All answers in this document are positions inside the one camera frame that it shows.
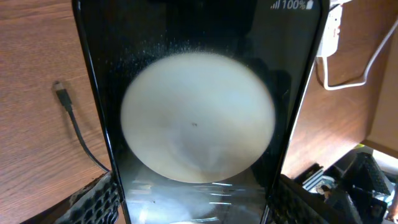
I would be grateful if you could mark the black smartphone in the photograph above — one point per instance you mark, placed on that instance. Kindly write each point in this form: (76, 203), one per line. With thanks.
(198, 100)

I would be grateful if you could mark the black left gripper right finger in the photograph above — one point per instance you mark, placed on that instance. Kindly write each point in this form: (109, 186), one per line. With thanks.
(290, 203)

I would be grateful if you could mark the white power strip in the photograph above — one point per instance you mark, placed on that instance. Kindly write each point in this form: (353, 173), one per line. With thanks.
(329, 42)

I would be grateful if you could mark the black equipment under table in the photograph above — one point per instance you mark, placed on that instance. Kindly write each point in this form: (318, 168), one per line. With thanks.
(363, 184)

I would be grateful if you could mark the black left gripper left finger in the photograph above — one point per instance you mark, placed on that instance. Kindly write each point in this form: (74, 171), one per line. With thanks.
(95, 203)

